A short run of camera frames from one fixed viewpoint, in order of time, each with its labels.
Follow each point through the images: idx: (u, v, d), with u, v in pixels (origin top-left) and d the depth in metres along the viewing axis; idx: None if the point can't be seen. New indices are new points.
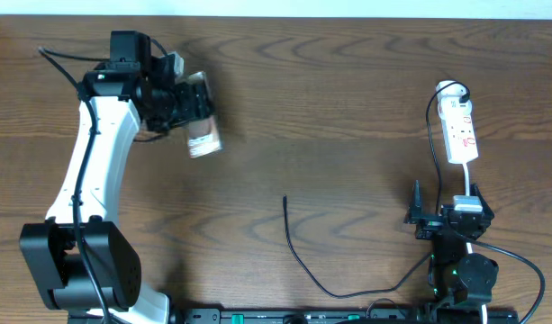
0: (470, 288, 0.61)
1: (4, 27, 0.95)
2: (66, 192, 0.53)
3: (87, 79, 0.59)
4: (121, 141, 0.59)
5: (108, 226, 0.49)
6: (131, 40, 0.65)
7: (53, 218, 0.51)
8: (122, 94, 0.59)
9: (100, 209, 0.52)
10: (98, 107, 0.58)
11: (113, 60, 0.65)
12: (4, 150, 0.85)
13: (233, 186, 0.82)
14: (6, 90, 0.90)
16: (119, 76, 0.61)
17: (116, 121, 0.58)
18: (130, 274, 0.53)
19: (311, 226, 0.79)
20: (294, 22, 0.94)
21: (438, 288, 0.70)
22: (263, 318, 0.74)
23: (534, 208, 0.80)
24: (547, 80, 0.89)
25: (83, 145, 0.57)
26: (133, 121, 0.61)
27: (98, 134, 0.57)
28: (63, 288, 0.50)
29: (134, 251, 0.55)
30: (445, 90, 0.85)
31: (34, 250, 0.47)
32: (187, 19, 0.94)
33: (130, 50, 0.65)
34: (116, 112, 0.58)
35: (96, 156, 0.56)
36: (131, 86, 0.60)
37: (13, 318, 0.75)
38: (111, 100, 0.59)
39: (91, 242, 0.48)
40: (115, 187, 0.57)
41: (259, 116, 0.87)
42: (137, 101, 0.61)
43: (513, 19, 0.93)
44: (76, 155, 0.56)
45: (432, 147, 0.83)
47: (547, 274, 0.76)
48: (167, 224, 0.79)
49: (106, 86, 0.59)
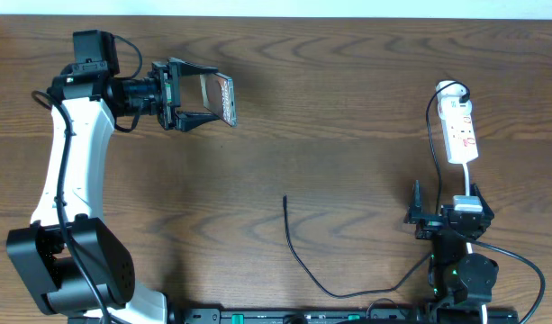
0: (470, 288, 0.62)
1: (4, 27, 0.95)
2: (48, 194, 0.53)
3: (56, 84, 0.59)
4: (98, 139, 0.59)
5: (95, 221, 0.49)
6: (94, 39, 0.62)
7: (38, 222, 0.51)
8: (94, 94, 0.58)
9: (85, 207, 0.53)
10: (67, 110, 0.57)
11: (80, 61, 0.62)
12: (4, 150, 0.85)
13: (233, 186, 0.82)
14: (7, 91, 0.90)
16: (86, 77, 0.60)
17: (90, 122, 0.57)
18: (124, 270, 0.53)
19: (312, 226, 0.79)
20: (294, 22, 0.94)
21: (438, 288, 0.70)
22: (263, 318, 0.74)
23: (534, 208, 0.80)
24: (548, 80, 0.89)
25: (59, 148, 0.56)
26: (107, 119, 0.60)
27: (74, 136, 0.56)
28: (57, 292, 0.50)
29: (127, 250, 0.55)
30: (445, 90, 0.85)
31: (22, 255, 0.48)
32: (187, 19, 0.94)
33: (95, 49, 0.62)
34: (88, 113, 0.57)
35: (75, 156, 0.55)
36: (102, 85, 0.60)
37: (13, 318, 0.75)
38: (81, 101, 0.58)
39: (79, 240, 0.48)
40: (97, 184, 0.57)
41: (260, 116, 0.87)
42: (109, 101, 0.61)
43: (514, 20, 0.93)
44: (57, 158, 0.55)
45: (432, 147, 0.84)
47: (547, 273, 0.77)
48: (167, 225, 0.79)
49: (76, 87, 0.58)
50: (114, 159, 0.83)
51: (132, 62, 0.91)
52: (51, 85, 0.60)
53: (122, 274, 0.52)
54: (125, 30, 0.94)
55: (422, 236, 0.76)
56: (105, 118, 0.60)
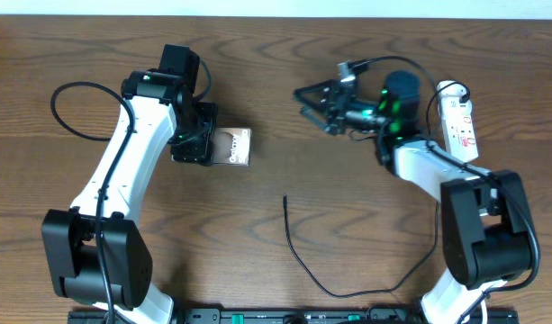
0: (396, 76, 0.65)
1: (3, 28, 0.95)
2: (94, 184, 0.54)
3: (133, 78, 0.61)
4: (154, 142, 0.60)
5: (129, 224, 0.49)
6: (183, 55, 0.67)
7: (77, 208, 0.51)
8: (164, 98, 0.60)
9: (124, 206, 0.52)
10: (135, 106, 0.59)
11: (162, 67, 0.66)
12: (4, 149, 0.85)
13: (234, 186, 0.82)
14: (6, 91, 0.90)
16: (164, 80, 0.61)
17: (153, 123, 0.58)
18: (141, 275, 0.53)
19: (311, 226, 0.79)
20: (294, 23, 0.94)
21: (390, 140, 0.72)
22: (263, 318, 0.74)
23: (534, 208, 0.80)
24: (548, 80, 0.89)
25: (119, 140, 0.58)
26: (169, 124, 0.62)
27: (134, 133, 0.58)
28: (74, 279, 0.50)
29: (148, 254, 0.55)
30: (445, 89, 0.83)
31: (53, 238, 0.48)
32: (188, 20, 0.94)
33: (178, 62, 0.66)
34: (155, 115, 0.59)
35: (129, 154, 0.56)
36: (174, 91, 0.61)
37: (12, 318, 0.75)
38: (150, 102, 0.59)
39: (109, 238, 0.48)
40: (142, 186, 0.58)
41: (260, 115, 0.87)
42: (177, 106, 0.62)
43: (513, 20, 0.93)
44: (112, 150, 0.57)
45: (358, 138, 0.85)
47: (547, 274, 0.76)
48: (167, 224, 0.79)
49: (150, 87, 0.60)
50: None
51: (132, 62, 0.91)
52: (129, 79, 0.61)
53: (139, 279, 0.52)
54: (125, 30, 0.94)
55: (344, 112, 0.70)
56: (168, 122, 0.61)
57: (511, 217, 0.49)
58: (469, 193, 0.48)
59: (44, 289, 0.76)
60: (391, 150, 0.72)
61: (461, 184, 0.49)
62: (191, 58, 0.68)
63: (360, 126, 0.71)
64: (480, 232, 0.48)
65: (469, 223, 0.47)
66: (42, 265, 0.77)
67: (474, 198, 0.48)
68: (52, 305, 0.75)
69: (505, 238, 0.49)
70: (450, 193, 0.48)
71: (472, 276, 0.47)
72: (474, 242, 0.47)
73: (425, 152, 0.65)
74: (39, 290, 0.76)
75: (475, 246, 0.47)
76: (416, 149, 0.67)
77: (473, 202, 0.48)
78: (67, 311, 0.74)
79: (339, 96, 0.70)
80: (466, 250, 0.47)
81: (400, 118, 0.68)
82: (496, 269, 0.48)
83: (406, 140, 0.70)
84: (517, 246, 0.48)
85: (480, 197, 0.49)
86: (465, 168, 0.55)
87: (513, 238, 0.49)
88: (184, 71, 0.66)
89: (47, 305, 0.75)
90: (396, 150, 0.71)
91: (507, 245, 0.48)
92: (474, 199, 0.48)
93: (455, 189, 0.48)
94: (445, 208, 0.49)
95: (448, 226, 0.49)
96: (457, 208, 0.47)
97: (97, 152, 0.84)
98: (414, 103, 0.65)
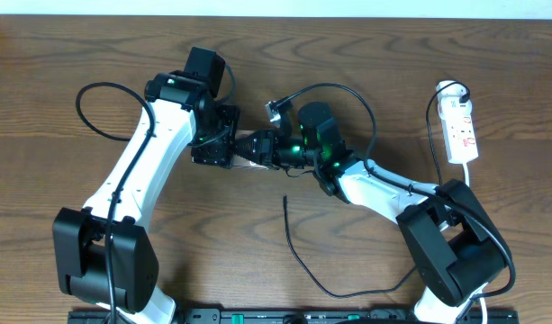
0: (306, 109, 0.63)
1: (3, 27, 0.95)
2: (109, 185, 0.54)
3: (158, 82, 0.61)
4: (172, 148, 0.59)
5: (139, 229, 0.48)
6: (208, 59, 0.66)
7: (90, 209, 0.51)
8: (185, 103, 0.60)
9: (137, 211, 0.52)
10: (157, 111, 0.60)
11: (187, 71, 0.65)
12: (3, 149, 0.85)
13: (233, 186, 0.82)
14: (6, 91, 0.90)
16: (187, 85, 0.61)
17: (173, 130, 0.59)
18: (147, 280, 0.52)
19: (311, 226, 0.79)
20: (294, 23, 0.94)
21: (329, 170, 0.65)
22: (263, 318, 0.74)
23: (534, 208, 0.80)
24: (548, 81, 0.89)
25: (138, 143, 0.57)
26: (189, 130, 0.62)
27: (153, 138, 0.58)
28: (80, 277, 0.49)
29: (155, 257, 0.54)
30: (445, 90, 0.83)
31: (64, 236, 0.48)
32: (188, 19, 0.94)
33: (203, 67, 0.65)
34: (175, 121, 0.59)
35: (146, 157, 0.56)
36: (196, 97, 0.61)
37: (12, 318, 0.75)
38: (173, 107, 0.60)
39: (117, 242, 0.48)
40: (155, 193, 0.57)
41: (260, 114, 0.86)
42: (199, 112, 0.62)
43: (513, 20, 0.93)
44: (129, 153, 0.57)
45: (294, 175, 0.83)
47: (547, 273, 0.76)
48: (167, 224, 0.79)
49: (174, 92, 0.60)
50: (114, 159, 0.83)
51: (132, 62, 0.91)
52: (154, 81, 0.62)
53: (143, 283, 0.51)
54: (124, 29, 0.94)
55: (274, 151, 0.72)
56: (188, 129, 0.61)
57: (473, 227, 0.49)
58: (425, 219, 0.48)
59: (44, 289, 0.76)
60: (333, 180, 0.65)
61: (415, 210, 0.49)
62: (217, 61, 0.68)
63: (295, 162, 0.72)
64: (448, 252, 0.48)
65: (437, 247, 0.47)
66: (41, 265, 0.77)
67: (431, 221, 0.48)
68: (51, 306, 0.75)
69: (475, 249, 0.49)
70: (409, 226, 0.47)
71: (457, 296, 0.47)
72: (448, 264, 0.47)
73: (367, 178, 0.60)
74: (38, 290, 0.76)
75: (451, 266, 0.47)
76: (357, 175, 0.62)
77: (432, 225, 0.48)
78: (67, 311, 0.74)
79: (265, 141, 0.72)
80: (442, 273, 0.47)
81: (328, 144, 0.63)
82: (476, 282, 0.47)
83: (344, 166, 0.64)
84: (493, 255, 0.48)
85: (436, 214, 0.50)
86: (411, 189, 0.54)
87: (483, 247, 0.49)
88: (209, 76, 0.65)
89: (47, 306, 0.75)
90: (339, 180, 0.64)
91: (479, 256, 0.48)
92: (431, 221, 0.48)
93: (411, 220, 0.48)
94: (408, 238, 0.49)
95: (417, 253, 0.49)
96: (420, 237, 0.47)
97: (97, 153, 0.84)
98: (330, 127, 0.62)
